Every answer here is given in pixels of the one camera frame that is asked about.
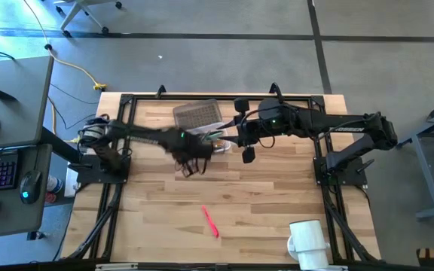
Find black lever handle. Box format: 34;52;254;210
356;157;375;175

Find white and blue can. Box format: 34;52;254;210
45;175;64;195

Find black aluminium table frame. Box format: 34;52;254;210
64;92;382;264

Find pink pen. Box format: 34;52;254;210
200;204;220;239

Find light grey desk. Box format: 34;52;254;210
0;55;55;148

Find black computer mouse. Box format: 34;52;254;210
19;169;44;206

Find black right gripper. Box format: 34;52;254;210
216;96;265;164

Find grey translucent box lid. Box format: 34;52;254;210
172;98;224;131

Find yellow extension cord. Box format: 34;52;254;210
21;0;109;93

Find clear plastic supply box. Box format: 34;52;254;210
188;123;228;154

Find flat black bar piece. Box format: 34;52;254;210
0;87;18;102

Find white paper sheet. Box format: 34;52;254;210
63;167;78;199

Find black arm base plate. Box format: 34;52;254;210
68;156;132;185
313;155;368;187

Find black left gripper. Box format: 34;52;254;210
166;127;215;161

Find white office chair base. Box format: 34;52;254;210
53;0;124;38

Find white bracket at table edge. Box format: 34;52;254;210
95;262;139;271

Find grey metal stand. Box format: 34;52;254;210
391;93;434;221

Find dark grey desk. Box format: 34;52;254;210
0;142;52;241

